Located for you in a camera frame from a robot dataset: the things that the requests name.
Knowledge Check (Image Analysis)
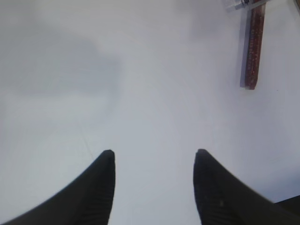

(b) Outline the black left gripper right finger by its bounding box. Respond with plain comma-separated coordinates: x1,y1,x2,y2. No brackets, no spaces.
193,149,300,225

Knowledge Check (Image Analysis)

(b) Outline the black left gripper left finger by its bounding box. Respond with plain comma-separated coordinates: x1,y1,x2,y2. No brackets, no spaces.
6,150,115,225

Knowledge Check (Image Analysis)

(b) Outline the red glitter pen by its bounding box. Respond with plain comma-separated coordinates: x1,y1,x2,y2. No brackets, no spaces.
240,4,266,90

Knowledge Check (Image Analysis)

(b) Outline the clear plastic ruler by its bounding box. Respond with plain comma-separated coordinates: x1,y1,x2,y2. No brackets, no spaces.
224,0,269,12

